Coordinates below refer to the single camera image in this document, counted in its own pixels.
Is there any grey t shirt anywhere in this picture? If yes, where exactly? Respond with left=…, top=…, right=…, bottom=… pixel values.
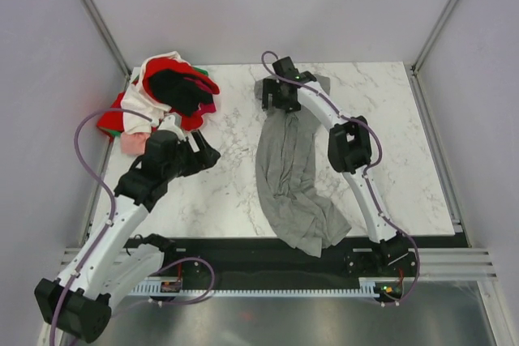
left=254, top=73, right=352, bottom=258

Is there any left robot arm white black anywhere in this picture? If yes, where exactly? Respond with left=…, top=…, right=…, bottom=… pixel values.
left=34, top=117, right=221, bottom=345

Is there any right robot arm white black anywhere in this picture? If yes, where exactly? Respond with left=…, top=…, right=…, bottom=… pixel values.
left=261, top=51, right=421, bottom=279

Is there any pink t shirt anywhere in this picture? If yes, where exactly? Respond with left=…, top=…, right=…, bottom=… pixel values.
left=120, top=132, right=151, bottom=156

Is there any green t shirt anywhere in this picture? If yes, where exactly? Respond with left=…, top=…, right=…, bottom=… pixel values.
left=109, top=64, right=212, bottom=139

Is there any black t shirt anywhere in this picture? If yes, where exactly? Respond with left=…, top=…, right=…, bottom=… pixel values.
left=148, top=70, right=213, bottom=117

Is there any red t shirt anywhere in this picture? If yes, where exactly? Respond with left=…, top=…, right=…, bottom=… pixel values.
left=97, top=56, right=221, bottom=140

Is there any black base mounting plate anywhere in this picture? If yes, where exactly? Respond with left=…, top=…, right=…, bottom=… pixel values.
left=125, top=234, right=413, bottom=286

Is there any right aluminium frame post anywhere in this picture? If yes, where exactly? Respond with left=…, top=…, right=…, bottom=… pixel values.
left=410, top=0, right=486, bottom=75

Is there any aluminium frame post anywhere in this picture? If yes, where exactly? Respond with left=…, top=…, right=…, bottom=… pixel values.
left=410, top=0, right=486, bottom=75
left=80, top=0, right=130, bottom=76

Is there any left aluminium frame post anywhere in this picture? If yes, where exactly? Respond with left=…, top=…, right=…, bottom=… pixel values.
left=80, top=0, right=130, bottom=76

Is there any white slotted cable duct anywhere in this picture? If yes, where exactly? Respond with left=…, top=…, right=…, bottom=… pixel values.
left=129, top=275, right=380, bottom=298

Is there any aluminium extrusion rail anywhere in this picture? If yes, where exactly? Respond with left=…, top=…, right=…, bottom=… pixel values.
left=56, top=245, right=499, bottom=281

